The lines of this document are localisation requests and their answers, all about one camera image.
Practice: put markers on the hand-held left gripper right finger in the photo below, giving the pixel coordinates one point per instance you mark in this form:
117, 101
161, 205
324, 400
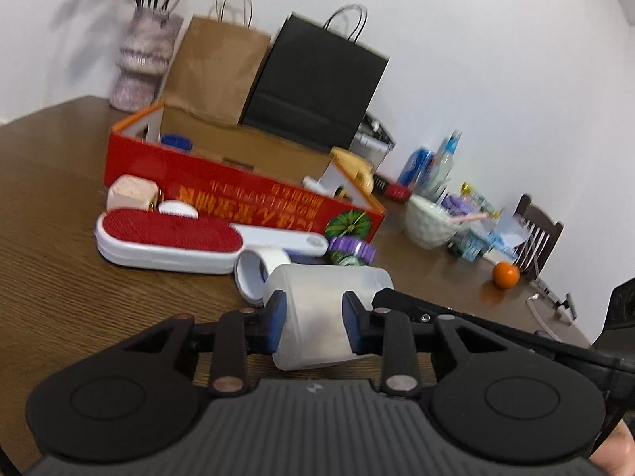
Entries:
353, 325

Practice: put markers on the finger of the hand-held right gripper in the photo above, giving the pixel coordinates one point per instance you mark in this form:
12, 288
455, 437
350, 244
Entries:
402, 303

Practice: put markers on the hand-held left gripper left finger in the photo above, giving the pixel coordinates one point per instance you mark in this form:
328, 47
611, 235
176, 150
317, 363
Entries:
276, 322

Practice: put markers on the translucent plastic container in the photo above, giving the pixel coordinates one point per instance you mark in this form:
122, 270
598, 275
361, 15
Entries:
315, 307

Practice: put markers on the purple lid with clear dome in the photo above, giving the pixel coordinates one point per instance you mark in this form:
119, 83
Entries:
353, 249

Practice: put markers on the red cardboard box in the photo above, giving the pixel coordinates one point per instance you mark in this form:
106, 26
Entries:
238, 193

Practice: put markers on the small white bottle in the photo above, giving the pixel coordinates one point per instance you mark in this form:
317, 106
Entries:
313, 183

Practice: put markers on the white round cap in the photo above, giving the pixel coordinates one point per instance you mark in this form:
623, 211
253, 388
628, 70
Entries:
177, 208

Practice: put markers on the beige cube with gold trim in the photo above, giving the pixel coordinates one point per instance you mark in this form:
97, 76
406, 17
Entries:
130, 192

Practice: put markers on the white ceramic bowl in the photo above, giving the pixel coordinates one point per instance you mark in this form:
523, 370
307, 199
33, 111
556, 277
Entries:
430, 222

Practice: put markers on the cluster of small bottles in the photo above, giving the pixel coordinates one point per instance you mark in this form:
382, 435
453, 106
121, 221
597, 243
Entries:
478, 238

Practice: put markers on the pink spoon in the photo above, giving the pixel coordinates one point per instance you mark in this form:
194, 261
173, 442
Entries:
466, 217

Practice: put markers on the orange fruit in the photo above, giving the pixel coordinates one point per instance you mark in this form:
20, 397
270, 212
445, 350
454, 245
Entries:
506, 274

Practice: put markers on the purple plastic item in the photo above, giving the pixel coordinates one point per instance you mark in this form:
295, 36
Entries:
459, 203

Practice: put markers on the red and black box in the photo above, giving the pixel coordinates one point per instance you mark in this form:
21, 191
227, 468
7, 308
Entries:
392, 187

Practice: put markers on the dark wooden chair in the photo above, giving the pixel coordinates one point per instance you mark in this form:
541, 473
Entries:
538, 238

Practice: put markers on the red and white lint brush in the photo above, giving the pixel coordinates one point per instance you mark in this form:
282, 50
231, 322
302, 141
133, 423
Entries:
168, 240

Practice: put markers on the blue drink can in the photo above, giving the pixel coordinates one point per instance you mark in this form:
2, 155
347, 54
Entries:
418, 166

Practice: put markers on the clear glass bottle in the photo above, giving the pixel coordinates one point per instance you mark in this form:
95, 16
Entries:
446, 158

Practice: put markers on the clear storage container black lid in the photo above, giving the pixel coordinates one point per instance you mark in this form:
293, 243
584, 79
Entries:
372, 139

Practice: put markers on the blue cap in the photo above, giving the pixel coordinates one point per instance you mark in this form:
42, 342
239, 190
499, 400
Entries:
174, 141

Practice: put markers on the black paper bag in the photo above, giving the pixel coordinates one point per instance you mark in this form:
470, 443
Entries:
317, 84

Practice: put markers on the brown paper bag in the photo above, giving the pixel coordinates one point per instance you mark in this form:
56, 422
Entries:
213, 74

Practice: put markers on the purple knitted vase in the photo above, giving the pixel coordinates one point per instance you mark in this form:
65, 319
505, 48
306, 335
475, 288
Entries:
141, 59

